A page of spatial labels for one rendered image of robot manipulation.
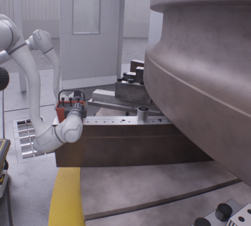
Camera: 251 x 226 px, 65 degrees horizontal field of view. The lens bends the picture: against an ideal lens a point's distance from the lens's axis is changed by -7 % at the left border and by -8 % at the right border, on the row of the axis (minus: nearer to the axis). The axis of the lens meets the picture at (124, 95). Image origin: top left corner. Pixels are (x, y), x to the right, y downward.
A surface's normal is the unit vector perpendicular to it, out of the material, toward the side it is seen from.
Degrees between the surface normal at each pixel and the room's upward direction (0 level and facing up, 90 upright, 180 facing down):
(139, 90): 90
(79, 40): 90
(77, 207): 0
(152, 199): 0
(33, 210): 0
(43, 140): 82
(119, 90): 90
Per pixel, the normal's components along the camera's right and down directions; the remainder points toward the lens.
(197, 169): 0.06, -0.94
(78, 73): 0.49, 0.33
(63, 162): 0.12, 0.36
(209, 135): -0.92, 0.09
